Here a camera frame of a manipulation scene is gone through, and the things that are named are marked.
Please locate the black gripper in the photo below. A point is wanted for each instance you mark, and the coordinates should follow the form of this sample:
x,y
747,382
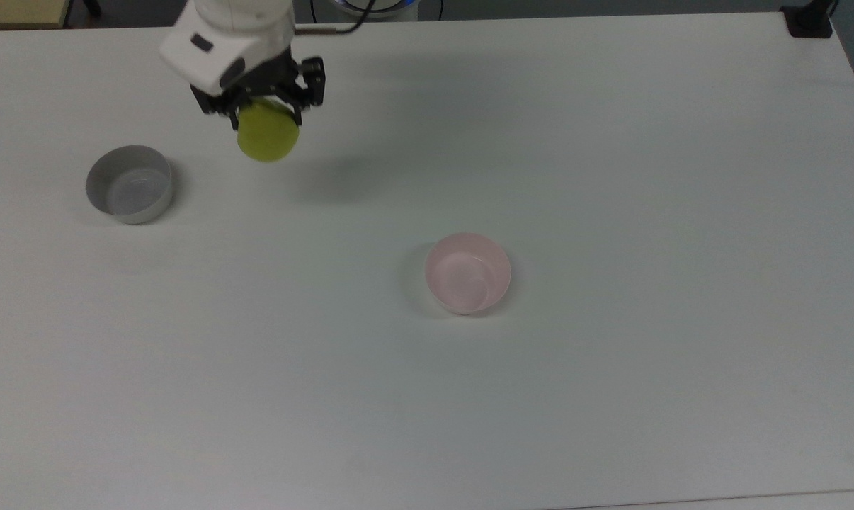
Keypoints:
x,y
285,81

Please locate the green pear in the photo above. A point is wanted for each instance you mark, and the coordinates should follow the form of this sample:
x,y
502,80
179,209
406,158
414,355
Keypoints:
x,y
268,133

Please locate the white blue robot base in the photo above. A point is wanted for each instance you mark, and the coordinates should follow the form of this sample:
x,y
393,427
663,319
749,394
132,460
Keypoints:
x,y
391,7

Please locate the grey bowl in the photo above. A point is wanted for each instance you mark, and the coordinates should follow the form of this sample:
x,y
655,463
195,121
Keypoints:
x,y
131,185

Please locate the pink bowl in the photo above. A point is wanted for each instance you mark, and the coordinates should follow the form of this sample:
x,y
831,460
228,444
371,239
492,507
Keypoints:
x,y
467,274

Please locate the wooden side table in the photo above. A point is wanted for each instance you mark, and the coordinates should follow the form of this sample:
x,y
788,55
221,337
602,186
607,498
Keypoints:
x,y
18,11

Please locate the black table clamp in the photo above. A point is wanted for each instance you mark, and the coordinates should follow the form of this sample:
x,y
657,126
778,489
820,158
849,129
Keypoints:
x,y
809,20

